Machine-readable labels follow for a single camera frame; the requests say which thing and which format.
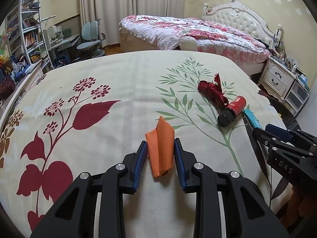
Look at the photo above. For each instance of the bed with floral quilt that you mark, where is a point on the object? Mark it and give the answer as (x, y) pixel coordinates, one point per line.
(145, 32)

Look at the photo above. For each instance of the floral cream tablecloth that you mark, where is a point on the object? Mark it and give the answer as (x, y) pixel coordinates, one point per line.
(88, 115)

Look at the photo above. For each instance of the white tufted headboard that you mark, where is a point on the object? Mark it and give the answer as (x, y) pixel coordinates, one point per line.
(240, 17)

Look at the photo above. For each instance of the orange paper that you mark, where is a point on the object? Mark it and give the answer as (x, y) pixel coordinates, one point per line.
(161, 148)

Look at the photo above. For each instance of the white bookshelf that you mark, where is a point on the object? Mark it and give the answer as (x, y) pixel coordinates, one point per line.
(26, 41)

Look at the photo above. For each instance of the red small bottle black cap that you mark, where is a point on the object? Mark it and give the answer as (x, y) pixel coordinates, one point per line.
(231, 111)

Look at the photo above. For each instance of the dark red ribbon bundle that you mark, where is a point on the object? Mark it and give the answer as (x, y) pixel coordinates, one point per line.
(213, 92)

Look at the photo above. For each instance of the black trash bin with liner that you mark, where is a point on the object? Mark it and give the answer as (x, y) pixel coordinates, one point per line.
(287, 117)

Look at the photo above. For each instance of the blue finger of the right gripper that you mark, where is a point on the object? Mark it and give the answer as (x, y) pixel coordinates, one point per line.
(282, 134)

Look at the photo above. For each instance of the white round bedpost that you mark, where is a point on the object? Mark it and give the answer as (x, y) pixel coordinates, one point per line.
(188, 43)

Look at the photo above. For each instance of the white two-drawer nightstand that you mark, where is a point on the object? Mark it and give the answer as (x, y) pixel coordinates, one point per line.
(276, 79)

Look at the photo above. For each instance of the blue-grey desk chair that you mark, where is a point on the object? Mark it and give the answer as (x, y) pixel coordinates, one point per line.
(92, 47)

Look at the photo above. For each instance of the study desk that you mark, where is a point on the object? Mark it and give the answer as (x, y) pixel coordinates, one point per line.
(54, 41)

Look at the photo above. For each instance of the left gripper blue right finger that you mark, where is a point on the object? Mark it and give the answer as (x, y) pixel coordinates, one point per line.
(180, 165)

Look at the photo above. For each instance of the beige curtains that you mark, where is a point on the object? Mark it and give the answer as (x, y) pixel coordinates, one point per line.
(111, 12)

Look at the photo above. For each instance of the teal white sachet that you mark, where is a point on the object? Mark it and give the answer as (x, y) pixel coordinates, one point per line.
(253, 121)

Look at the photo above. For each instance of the plastic drawer unit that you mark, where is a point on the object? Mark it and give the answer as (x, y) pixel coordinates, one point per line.
(296, 97)

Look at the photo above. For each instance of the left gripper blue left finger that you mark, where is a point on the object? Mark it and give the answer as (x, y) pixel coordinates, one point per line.
(138, 164)

